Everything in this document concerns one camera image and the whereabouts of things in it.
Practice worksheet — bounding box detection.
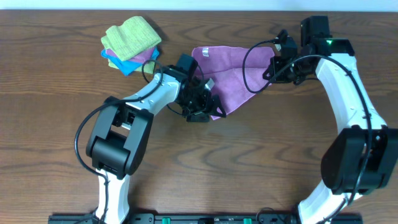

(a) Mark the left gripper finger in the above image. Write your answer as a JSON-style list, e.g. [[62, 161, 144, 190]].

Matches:
[[211, 95, 226, 118], [186, 113, 210, 123]]

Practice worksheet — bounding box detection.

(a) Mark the purple microfiber cloth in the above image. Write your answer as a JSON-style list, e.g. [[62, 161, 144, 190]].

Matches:
[[192, 46, 274, 114]]

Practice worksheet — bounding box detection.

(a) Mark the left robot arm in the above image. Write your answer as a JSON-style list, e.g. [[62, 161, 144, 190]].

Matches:
[[86, 73, 226, 223]]

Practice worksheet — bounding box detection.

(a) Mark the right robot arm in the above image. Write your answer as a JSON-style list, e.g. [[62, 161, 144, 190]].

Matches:
[[263, 16, 397, 223]]

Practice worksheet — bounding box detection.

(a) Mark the purple folded cloth in stack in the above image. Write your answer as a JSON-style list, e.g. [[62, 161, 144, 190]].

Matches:
[[105, 47, 156, 63]]

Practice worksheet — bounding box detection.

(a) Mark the blue folded cloth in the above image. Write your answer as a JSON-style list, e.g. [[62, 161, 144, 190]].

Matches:
[[101, 47, 159, 76]]

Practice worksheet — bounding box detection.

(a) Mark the top green folded cloth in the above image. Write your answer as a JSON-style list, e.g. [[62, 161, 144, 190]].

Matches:
[[101, 16, 162, 61]]

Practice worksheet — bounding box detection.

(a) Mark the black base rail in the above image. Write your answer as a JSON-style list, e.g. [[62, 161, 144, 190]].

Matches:
[[48, 213, 364, 224]]

